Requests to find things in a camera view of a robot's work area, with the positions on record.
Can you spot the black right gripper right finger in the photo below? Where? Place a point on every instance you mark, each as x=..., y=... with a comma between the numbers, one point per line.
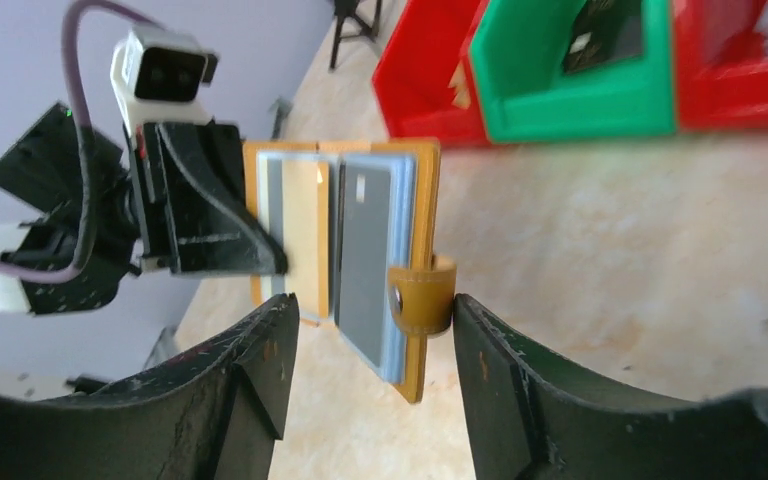
x=532, y=413

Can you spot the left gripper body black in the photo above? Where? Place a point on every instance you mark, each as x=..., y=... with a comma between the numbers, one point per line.
x=42, y=170

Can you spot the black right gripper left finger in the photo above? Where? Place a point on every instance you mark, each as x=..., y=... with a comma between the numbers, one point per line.
x=214, y=411

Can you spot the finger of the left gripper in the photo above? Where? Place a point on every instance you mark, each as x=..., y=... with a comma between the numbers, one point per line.
x=191, y=208

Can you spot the gold card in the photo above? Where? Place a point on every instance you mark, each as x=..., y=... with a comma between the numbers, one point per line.
x=298, y=210
x=460, y=89

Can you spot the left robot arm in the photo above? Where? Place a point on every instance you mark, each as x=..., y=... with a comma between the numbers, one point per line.
x=171, y=198

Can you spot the black VIP card in holder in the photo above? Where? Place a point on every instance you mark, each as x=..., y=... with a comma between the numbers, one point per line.
x=362, y=309

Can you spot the gold card in red bin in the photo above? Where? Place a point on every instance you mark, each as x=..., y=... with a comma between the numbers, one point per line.
x=460, y=89

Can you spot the red bin with cards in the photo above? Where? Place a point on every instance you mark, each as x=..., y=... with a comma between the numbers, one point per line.
x=720, y=65

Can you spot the black card in green bin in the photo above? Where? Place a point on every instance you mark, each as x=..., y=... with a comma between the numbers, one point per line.
x=604, y=32

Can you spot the red bin left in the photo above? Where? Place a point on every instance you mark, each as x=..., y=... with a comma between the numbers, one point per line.
x=412, y=76

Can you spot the green plastic bin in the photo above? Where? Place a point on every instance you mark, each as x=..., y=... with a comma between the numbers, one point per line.
x=525, y=96

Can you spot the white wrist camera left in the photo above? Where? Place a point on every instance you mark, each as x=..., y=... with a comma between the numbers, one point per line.
x=156, y=75

